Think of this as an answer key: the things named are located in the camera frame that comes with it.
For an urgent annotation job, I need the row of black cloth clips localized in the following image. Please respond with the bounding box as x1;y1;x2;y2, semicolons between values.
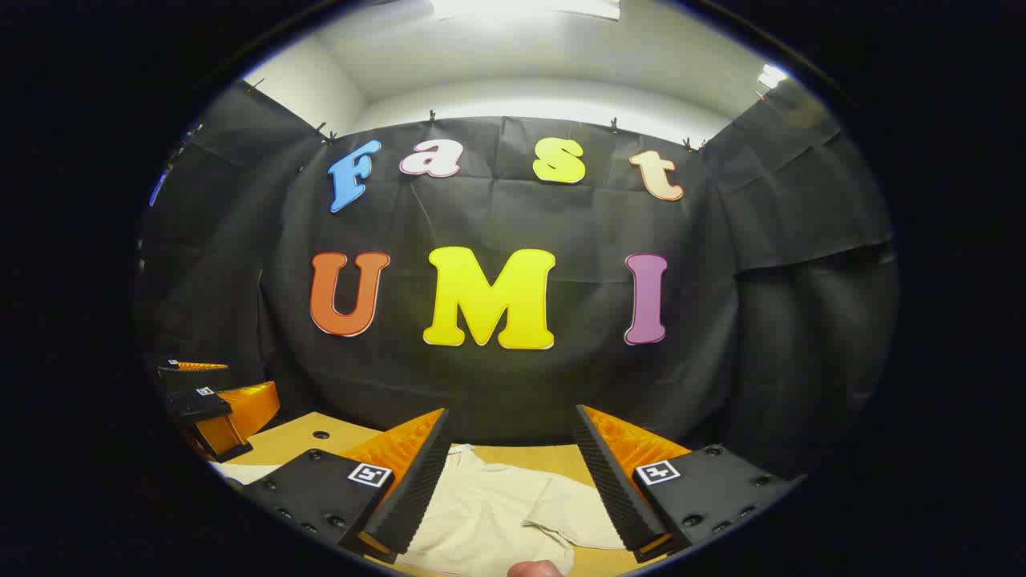
244;76;770;153

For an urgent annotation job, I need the black backdrop cloth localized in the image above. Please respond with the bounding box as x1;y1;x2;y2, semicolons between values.
136;76;899;482

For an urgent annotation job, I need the long ceiling light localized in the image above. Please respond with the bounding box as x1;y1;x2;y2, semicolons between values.
430;0;622;22

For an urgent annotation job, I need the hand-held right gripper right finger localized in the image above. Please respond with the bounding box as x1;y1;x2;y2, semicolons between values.
572;404;807;564

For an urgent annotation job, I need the cream sweatshirt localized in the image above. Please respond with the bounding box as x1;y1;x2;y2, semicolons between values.
212;443;634;577

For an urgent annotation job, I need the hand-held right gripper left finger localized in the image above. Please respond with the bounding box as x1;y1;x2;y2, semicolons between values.
239;407;452;564

